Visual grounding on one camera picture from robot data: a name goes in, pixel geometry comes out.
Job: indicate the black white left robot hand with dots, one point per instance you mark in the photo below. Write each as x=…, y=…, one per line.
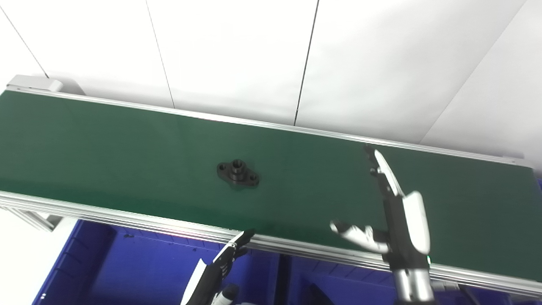
x=209, y=275

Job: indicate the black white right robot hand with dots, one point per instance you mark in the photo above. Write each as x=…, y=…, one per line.
x=406, y=228

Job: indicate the black flange part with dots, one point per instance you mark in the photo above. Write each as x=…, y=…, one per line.
x=238, y=173
x=319, y=296

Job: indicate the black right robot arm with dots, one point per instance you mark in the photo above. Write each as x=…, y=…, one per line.
x=415, y=288

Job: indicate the blue bin with black parts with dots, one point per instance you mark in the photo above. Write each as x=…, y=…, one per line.
x=351, y=284

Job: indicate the blue bin with white parts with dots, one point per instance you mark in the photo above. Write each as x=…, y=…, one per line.
x=127, y=271

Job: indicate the green conveyor belt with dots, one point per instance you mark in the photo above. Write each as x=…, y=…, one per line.
x=148, y=169
x=127, y=218

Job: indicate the aluminium conveyor leg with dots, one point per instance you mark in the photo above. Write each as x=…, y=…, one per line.
x=34, y=219

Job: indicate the grey conveyor motor box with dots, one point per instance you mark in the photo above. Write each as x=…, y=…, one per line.
x=36, y=83

